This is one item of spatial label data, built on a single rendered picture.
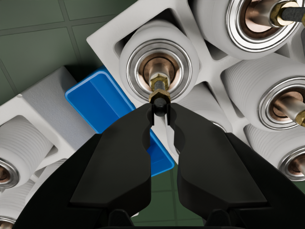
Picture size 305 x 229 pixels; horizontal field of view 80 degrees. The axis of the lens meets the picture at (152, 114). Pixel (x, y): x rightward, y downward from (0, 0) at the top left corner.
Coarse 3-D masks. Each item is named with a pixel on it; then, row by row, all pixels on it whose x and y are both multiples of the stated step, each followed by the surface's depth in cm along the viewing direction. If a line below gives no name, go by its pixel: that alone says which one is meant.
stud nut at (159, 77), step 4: (156, 76) 18; (160, 76) 17; (164, 76) 18; (152, 80) 18; (156, 80) 18; (160, 80) 18; (164, 80) 18; (152, 84) 18; (164, 84) 18; (152, 88) 18; (168, 88) 18
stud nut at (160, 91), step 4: (152, 92) 15; (156, 92) 14; (160, 92) 14; (164, 92) 15; (168, 92) 15; (152, 96) 14; (156, 96) 14; (160, 96) 14; (164, 96) 14; (168, 96) 14; (152, 100) 14; (168, 100) 14
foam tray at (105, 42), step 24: (144, 0) 24; (168, 0) 24; (120, 24) 25; (192, 24) 25; (96, 48) 27; (120, 48) 30; (216, 48) 32; (288, 48) 27; (216, 72) 28; (216, 96) 30; (240, 120) 33
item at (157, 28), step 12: (144, 24) 28; (156, 24) 22; (168, 24) 24; (132, 36) 22; (144, 36) 19; (156, 36) 19; (168, 36) 19; (180, 36) 20; (132, 48) 20; (192, 48) 20; (120, 60) 21; (192, 60) 20; (120, 72) 22; (192, 72) 21; (192, 84) 22; (132, 96) 24; (180, 96) 23
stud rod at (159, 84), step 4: (156, 84) 17; (160, 84) 17; (156, 88) 16; (160, 88) 16; (164, 88) 17; (156, 100) 14; (160, 100) 14; (164, 100) 14; (156, 104) 14; (160, 104) 13; (164, 104) 14; (156, 108) 13; (160, 108) 13; (164, 108) 13; (156, 112) 14; (160, 112) 14; (164, 112) 14; (160, 116) 14
